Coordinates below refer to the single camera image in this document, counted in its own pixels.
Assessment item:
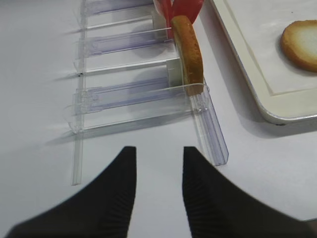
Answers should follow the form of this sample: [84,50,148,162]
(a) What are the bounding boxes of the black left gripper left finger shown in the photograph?
[7,146,137,238]

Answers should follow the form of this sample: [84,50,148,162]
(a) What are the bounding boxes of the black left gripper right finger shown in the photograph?
[182,147,317,238]

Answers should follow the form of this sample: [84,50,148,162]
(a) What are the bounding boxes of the right red tomato slice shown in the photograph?
[172,0,204,24]

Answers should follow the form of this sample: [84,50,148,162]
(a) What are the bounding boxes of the cream metal tray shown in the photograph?
[211,0,317,125]

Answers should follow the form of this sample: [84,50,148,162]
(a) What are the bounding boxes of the clear acrylic left rack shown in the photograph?
[62,0,229,185]

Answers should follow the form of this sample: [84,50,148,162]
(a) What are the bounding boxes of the brown bun in left rack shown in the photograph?
[171,15,204,96]

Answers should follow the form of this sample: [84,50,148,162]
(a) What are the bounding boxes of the bottom bun slice on tray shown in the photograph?
[280,20,317,72]

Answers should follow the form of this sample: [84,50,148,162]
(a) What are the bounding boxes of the white paper liner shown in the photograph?
[226,0,317,94]

